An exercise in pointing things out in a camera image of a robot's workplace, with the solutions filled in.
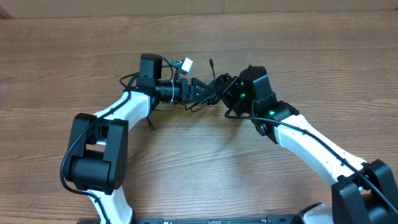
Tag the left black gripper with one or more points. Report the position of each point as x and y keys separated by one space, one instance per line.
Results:
x=186 y=91

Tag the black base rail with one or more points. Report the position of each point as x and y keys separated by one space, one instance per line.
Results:
x=214 y=221

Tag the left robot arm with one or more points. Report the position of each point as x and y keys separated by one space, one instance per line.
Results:
x=95 y=163

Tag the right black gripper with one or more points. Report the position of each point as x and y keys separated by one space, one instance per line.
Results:
x=222 y=84

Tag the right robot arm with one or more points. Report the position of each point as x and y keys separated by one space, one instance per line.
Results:
x=361 y=191

